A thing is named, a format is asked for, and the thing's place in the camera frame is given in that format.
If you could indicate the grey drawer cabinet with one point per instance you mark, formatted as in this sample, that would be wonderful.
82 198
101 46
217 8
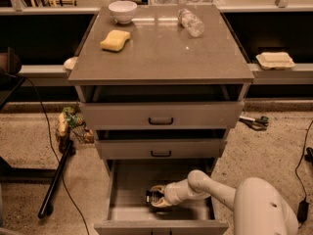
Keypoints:
161 63

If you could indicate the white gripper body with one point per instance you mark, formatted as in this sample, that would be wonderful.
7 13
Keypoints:
171 194

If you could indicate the clear plastic bottle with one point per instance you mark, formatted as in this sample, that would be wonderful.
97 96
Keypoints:
190 22

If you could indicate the middle grey drawer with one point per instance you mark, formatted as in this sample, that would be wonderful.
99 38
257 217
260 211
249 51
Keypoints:
160 149

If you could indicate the wire basket with snacks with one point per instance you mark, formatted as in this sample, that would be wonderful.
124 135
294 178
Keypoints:
70 120

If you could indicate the grey drawer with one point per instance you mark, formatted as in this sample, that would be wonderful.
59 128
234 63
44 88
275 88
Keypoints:
135 116
128 213
160 149

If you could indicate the white foam takeout container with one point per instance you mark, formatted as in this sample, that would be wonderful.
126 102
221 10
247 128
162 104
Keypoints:
275 60

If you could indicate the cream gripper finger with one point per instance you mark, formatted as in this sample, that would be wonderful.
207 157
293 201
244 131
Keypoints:
158 188
161 203

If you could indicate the yellow sponge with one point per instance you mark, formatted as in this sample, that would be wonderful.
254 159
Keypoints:
115 40

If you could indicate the bottom grey drawer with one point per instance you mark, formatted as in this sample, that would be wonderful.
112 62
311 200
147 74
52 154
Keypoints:
128 213

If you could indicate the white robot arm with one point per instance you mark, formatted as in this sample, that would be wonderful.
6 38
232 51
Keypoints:
258 208

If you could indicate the top grey drawer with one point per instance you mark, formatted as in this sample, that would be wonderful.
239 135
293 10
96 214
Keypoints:
135 116

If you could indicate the white ceramic bowl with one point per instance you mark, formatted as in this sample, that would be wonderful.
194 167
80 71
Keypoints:
123 11

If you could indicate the dark rxbar chocolate bar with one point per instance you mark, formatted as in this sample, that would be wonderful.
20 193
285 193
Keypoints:
153 197

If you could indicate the white round plate edge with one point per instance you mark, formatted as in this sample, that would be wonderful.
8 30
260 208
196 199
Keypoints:
70 63

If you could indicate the black power adapter with cable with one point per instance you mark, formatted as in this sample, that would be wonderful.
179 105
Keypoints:
303 206

